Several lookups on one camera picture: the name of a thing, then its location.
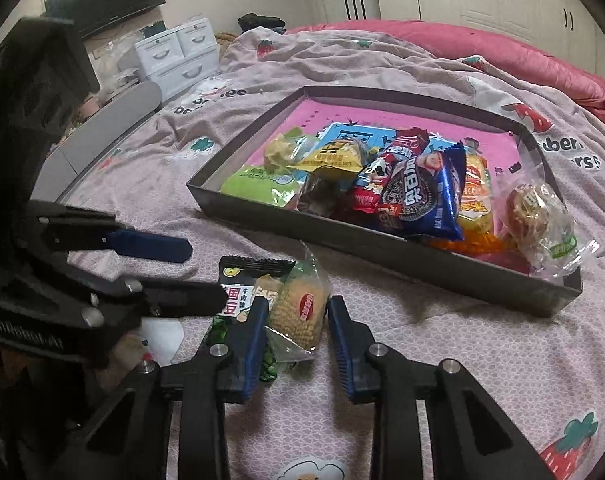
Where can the white drawer unit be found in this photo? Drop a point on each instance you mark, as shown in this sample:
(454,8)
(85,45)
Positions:
(177,55)

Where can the pink book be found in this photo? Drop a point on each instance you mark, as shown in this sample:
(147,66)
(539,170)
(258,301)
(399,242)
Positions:
(322,115)

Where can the dark clothes pile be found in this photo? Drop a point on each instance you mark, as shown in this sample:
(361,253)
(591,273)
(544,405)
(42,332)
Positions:
(261,22)

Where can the clear round cake packet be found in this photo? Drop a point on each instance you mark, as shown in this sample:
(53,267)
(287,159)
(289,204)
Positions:
(532,210)

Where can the clear biscuit packet red label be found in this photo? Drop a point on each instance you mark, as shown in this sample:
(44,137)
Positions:
(302,310)

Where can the blue cookie packet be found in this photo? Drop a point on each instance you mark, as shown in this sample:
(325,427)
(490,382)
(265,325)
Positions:
(422,195)

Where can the yellow snack packet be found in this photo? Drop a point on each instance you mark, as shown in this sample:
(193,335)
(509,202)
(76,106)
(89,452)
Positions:
(332,160)

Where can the small yellow-green snack packet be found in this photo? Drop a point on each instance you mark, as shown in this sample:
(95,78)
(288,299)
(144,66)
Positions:
(280,152)

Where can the pink quilt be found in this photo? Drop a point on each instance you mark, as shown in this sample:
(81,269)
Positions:
(507,55)

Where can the dark grey shallow box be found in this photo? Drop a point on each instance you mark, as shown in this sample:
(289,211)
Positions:
(332,235)

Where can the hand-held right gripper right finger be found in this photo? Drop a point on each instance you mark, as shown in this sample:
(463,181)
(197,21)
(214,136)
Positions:
(346,355)

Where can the green snack packet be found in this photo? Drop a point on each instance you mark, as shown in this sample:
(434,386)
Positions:
(252,182)

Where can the black green pea packet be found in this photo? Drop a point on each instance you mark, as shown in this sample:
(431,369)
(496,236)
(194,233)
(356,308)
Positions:
(237,280)

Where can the orange snack packet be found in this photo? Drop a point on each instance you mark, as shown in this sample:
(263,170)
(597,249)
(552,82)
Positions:
(475,200)

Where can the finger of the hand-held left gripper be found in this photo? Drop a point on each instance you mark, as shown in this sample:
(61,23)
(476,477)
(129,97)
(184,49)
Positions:
(152,246)
(187,299)

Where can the red striped snack packet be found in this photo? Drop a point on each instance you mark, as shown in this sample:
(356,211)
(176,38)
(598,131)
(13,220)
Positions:
(377,170)

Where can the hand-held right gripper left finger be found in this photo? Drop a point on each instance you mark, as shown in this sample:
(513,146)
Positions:
(256,355)

